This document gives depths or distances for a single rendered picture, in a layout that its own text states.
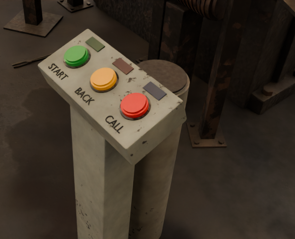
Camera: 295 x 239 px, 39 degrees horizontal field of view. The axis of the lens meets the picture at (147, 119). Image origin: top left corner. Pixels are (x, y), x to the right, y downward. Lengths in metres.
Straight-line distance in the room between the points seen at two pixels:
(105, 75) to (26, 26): 1.37
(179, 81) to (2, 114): 0.86
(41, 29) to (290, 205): 1.28
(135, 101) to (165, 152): 0.30
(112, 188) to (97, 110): 0.19
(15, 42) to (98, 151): 1.26
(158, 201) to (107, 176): 0.31
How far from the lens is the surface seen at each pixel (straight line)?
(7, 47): 1.86
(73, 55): 0.68
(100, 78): 0.63
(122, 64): 0.65
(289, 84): 1.68
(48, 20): 2.02
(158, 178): 0.92
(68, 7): 2.13
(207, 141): 1.42
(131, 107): 0.58
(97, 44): 0.69
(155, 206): 1.00
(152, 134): 0.58
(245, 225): 1.24
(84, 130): 0.68
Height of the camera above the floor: 0.98
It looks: 42 degrees down
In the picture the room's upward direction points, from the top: 6 degrees clockwise
